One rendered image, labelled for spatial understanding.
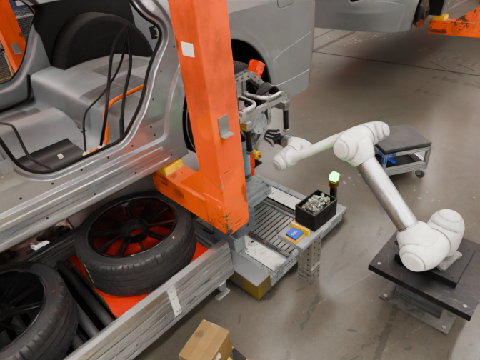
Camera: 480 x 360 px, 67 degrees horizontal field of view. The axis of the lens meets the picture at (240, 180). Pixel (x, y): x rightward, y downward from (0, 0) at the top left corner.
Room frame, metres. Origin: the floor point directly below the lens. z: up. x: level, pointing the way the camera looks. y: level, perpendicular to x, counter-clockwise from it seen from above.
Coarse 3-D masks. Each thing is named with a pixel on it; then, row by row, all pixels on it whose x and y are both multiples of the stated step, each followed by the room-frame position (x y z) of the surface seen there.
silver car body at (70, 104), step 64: (64, 0) 3.39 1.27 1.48; (128, 0) 1.89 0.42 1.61; (256, 0) 2.37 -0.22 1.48; (64, 64) 3.05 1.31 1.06; (128, 64) 2.90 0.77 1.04; (0, 128) 2.15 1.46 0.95; (64, 128) 2.23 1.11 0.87; (128, 128) 1.74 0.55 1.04; (0, 192) 1.30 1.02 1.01; (64, 192) 1.44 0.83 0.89
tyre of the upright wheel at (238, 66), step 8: (240, 64) 2.24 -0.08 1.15; (248, 64) 2.30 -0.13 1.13; (256, 88) 2.33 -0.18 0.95; (184, 104) 2.06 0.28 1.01; (184, 112) 2.04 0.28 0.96; (184, 120) 2.03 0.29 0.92; (184, 128) 2.03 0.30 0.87; (184, 136) 2.05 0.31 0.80; (192, 136) 1.98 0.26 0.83; (192, 144) 2.01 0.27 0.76
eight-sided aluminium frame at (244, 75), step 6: (240, 72) 2.18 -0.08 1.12; (246, 72) 2.17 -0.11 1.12; (252, 72) 2.18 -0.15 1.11; (240, 78) 2.11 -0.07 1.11; (246, 78) 2.15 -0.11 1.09; (252, 78) 2.18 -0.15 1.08; (258, 78) 2.22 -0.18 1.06; (258, 84) 2.21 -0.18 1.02; (264, 102) 2.31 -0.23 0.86; (270, 108) 2.28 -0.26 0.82; (270, 114) 2.28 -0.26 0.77; (270, 120) 2.27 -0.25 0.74; (264, 132) 2.23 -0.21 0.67; (252, 138) 2.22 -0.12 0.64; (258, 138) 2.20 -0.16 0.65; (252, 144) 2.17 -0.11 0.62; (258, 144) 2.18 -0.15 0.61
